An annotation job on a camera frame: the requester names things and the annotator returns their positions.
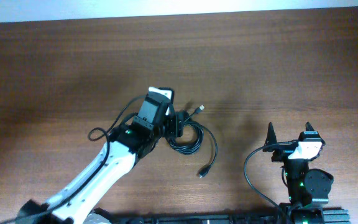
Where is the thick black usb cable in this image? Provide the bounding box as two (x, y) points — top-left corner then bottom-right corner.
(165, 119), (219, 179)

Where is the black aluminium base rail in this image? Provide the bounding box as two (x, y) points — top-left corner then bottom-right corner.
(85, 208), (351, 224)

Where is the left camera cable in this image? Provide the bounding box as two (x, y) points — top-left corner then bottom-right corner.
(0, 95), (147, 224)

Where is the camera cable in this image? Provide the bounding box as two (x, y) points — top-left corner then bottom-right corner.
(243, 141), (299, 218)
(0, 95), (147, 224)

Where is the right camera cable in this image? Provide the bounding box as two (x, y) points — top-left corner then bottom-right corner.
(243, 141), (299, 218)

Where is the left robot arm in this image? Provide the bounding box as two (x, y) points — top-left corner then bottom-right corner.
(14, 87), (176, 223)

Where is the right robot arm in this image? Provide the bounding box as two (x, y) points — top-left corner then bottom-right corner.
(263, 123), (334, 223)

